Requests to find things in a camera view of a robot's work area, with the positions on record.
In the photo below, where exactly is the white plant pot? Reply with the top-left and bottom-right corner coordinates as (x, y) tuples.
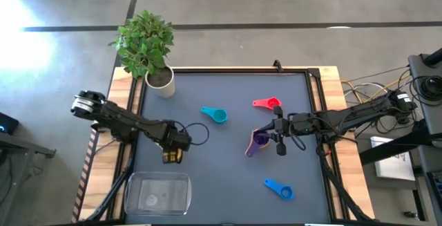
(144, 65), (176, 99)

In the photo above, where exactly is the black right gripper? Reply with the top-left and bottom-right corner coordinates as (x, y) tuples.
(257, 105), (294, 157)

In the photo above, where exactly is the yellow cable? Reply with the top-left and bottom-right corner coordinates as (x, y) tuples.
(341, 75), (414, 105)

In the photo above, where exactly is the black device with blue light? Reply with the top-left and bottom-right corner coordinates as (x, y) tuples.
(0, 111), (20, 136)

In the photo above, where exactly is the dark gray equipment cart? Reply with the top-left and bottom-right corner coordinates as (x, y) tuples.
(408, 48), (442, 226)

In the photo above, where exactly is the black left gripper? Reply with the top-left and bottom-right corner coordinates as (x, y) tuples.
(160, 121), (193, 164)

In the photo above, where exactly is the white paper sheet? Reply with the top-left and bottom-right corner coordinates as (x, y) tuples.
(370, 135), (416, 182)

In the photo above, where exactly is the coiled black cable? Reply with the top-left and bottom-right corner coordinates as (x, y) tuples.
(412, 75), (442, 102)

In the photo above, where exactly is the gray cable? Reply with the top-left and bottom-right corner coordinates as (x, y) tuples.
(340, 65), (412, 84)

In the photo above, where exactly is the blue measuring cup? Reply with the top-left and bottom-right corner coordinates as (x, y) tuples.
(263, 178), (296, 201)

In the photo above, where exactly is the purple measuring cup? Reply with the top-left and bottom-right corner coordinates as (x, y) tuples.
(245, 129), (271, 158)

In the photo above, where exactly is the wooden table with black frame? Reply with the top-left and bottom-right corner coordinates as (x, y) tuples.
(70, 65), (376, 226)

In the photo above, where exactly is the green leafy plant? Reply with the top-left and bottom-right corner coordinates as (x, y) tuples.
(108, 10), (175, 80)

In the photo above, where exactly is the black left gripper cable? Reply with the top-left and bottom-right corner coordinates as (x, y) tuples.
(172, 119), (211, 147)

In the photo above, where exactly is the red measuring cup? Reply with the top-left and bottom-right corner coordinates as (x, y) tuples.
(252, 96), (282, 111)

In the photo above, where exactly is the teal measuring cup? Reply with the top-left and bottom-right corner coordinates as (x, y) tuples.
(200, 106), (229, 124)

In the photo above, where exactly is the striped warning tape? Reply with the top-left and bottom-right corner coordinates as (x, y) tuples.
(70, 129), (99, 222)

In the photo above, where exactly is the gray metal stand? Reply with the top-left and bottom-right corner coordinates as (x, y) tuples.
(0, 131), (57, 220)

